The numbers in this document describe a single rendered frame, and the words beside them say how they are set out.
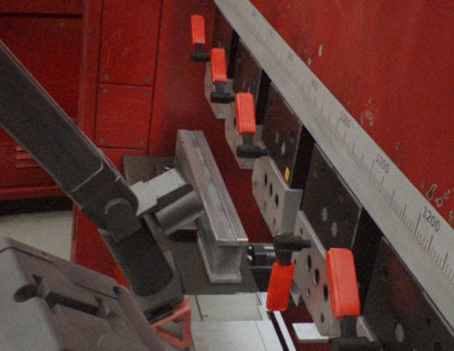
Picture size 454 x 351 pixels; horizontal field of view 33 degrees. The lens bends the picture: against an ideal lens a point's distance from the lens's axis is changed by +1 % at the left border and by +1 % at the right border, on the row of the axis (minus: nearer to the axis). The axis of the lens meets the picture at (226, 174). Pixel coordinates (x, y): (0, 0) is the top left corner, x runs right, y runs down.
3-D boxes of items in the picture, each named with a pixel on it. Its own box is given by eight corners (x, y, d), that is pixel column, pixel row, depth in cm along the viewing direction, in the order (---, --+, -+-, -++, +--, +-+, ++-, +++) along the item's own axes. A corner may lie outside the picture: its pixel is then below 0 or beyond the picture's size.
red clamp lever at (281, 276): (260, 305, 87) (274, 232, 83) (294, 305, 88) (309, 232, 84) (264, 314, 86) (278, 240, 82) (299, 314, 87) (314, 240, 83)
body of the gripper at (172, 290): (176, 259, 104) (153, 218, 100) (187, 303, 95) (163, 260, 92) (132, 278, 104) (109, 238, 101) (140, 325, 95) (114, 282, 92)
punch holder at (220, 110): (202, 91, 144) (213, 5, 137) (246, 93, 146) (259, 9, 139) (217, 122, 131) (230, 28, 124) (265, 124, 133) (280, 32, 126)
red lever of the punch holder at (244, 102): (235, 89, 103) (239, 154, 99) (263, 91, 104) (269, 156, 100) (231, 96, 104) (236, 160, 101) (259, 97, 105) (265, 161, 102)
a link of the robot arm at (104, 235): (88, 216, 95) (100, 235, 90) (137, 188, 96) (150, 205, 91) (112, 257, 98) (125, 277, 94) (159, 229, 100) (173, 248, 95)
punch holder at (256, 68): (223, 134, 126) (237, 37, 119) (272, 136, 128) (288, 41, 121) (242, 173, 113) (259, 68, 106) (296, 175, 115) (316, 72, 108)
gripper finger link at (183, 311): (202, 313, 106) (176, 263, 101) (212, 346, 99) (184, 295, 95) (158, 333, 106) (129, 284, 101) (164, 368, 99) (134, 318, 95)
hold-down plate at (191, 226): (153, 173, 177) (154, 161, 176) (175, 174, 179) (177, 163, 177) (169, 240, 151) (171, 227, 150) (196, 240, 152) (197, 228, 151)
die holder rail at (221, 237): (173, 165, 183) (178, 129, 179) (197, 166, 184) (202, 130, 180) (210, 284, 139) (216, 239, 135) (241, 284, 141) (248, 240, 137)
